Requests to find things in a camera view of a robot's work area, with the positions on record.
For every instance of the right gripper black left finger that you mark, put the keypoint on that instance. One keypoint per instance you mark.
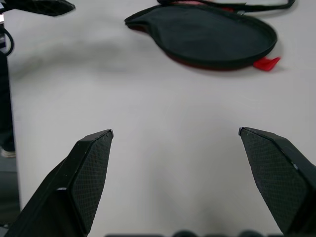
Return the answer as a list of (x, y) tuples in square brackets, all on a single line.
[(74, 187)]

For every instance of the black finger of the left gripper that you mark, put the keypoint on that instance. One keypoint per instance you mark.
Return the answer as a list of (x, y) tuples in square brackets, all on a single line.
[(47, 7)]

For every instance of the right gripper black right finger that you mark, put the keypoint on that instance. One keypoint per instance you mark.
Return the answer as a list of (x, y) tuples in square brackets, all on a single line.
[(279, 177)]

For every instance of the light shoe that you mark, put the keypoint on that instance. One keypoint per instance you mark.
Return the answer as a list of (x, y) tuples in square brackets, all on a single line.
[(8, 153)]

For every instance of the red zipper pull tab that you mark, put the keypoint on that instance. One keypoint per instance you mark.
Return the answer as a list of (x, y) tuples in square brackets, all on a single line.
[(266, 64)]

